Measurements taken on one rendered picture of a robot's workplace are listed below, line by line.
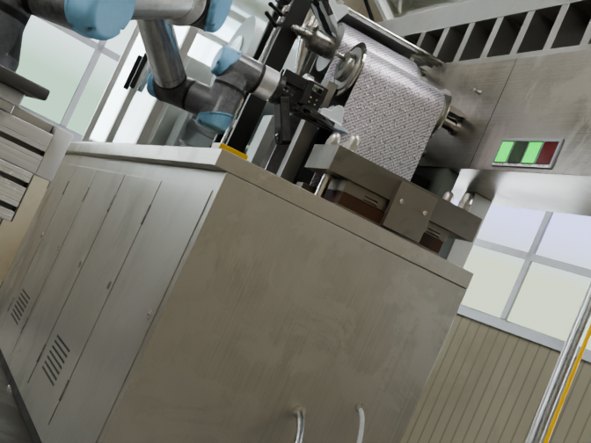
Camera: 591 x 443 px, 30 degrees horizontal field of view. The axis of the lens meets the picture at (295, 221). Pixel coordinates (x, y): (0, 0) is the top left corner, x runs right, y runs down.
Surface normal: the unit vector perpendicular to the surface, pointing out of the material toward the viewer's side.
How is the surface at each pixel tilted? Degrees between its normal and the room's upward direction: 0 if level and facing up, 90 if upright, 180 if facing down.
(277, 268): 90
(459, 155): 90
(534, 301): 90
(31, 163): 90
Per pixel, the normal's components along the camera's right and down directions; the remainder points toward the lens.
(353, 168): 0.33, 0.07
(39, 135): 0.52, 0.17
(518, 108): -0.85, -0.41
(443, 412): -0.75, -0.38
